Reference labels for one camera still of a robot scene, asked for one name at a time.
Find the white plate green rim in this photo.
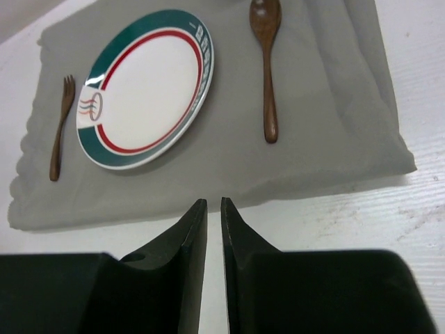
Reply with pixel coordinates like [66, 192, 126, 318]
[76, 9, 215, 170]

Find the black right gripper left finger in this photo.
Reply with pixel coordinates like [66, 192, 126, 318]
[1, 199, 207, 333]

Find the brown wooden spoon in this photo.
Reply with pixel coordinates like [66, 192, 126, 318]
[249, 1, 282, 144]

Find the grey cloth placemat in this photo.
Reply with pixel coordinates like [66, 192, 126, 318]
[8, 1, 416, 230]

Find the brown wooden fork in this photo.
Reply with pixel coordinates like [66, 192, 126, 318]
[49, 74, 76, 182]

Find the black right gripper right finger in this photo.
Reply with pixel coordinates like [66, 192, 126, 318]
[220, 198, 437, 333]

